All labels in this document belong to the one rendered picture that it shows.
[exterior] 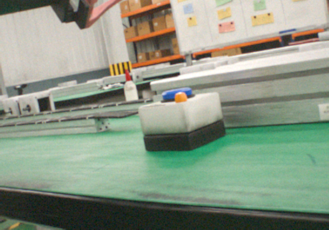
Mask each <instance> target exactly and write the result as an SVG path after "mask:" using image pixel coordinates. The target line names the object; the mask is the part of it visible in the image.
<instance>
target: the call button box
mask: <svg viewBox="0 0 329 230"><path fill-rule="evenodd" d="M186 97H187V101H186V102H178V103H176V102H175V99H163V100H161V101H160V102H155V103H152V104H149V105H145V106H142V107H140V108H139V109H138V112H139V118H140V123H141V127H142V132H143V135H146V136H144V137H143V142H144V145H145V150H146V151H192V150H194V149H195V148H198V147H200V146H202V145H204V144H208V143H209V142H211V141H214V140H215V139H218V138H219V137H222V136H224V135H225V134H226V129H225V126H224V121H220V120H221V119H223V116H222V111H221V106H220V100H219V94H218V93H216V92H212V93H209V94H196V95H195V94H190V95H186Z"/></svg>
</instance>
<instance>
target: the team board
mask: <svg viewBox="0 0 329 230"><path fill-rule="evenodd" d="M170 4H171V7H172V13H173V18H174V24H175V28H176V36H177V41H178V45H179V51H180V54H181V55H185V58H186V63H187V67H190V66H193V62H192V57H191V54H193V53H196V52H201V51H206V50H209V49H217V48H222V47H225V46H230V45H238V44H243V43H246V42H254V41H259V40H262V39H269V38H274V37H277V36H285V35H290V34H294V33H296V34H297V33H300V32H305V31H312V30H315V29H320V28H321V29H323V32H327V31H329V6H328V0H170Z"/></svg>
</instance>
